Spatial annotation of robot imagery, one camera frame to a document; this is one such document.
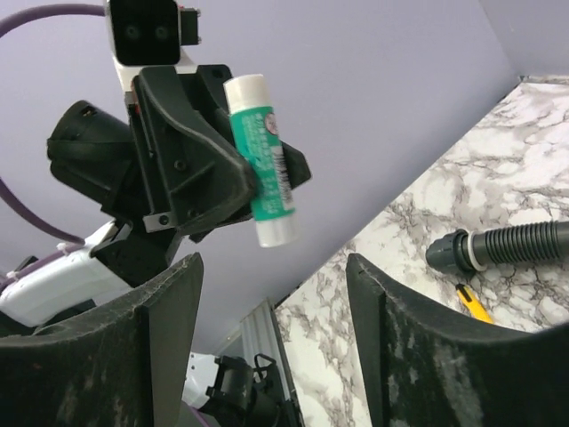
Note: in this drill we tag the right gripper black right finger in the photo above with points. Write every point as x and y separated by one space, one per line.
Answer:
424 364

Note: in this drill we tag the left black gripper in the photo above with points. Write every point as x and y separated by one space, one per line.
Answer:
173 155

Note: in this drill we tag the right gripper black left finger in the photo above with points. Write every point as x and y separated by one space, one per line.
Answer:
121 364

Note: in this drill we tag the green white glue stick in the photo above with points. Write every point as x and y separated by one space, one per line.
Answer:
253 123

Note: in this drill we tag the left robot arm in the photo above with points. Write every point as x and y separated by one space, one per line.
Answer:
33 101

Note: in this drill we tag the yellow utility knife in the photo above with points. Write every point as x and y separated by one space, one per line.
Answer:
472 304

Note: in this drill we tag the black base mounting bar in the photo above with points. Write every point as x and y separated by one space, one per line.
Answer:
252 388

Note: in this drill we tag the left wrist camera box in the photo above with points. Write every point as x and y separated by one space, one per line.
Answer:
148 34

